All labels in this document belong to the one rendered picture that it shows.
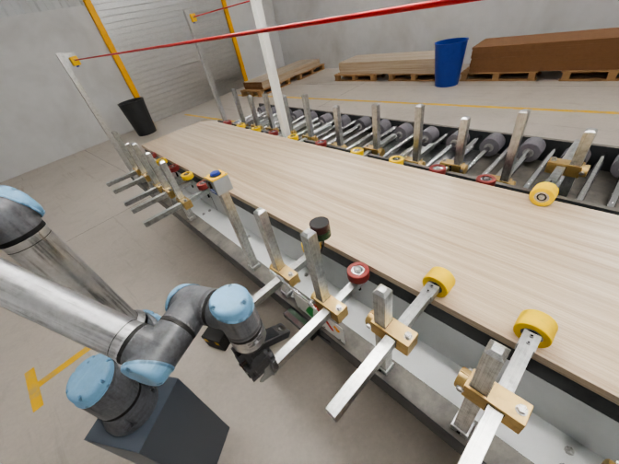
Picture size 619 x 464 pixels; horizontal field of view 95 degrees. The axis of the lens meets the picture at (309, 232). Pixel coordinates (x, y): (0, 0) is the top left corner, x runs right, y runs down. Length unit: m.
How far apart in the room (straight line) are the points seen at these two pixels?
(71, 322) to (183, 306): 0.21
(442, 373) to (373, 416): 0.67
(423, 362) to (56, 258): 1.20
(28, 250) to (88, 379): 0.45
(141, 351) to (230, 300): 0.20
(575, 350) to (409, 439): 0.97
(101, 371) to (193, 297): 0.56
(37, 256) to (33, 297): 0.26
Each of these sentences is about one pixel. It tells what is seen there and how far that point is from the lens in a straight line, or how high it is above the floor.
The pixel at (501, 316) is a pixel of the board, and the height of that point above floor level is 0.90.
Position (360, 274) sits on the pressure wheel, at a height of 0.91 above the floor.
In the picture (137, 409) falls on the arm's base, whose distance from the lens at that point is 1.35.
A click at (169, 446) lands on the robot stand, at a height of 0.45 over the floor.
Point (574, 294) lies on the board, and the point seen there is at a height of 0.90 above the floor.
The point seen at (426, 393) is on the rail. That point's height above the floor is 0.70.
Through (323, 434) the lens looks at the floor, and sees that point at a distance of 1.75.
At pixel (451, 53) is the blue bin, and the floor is 0.55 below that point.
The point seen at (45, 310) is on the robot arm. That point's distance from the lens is 0.82.
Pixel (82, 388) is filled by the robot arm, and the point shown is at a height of 0.87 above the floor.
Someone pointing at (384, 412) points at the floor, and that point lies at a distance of 1.76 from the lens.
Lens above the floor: 1.67
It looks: 38 degrees down
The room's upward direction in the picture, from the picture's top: 13 degrees counter-clockwise
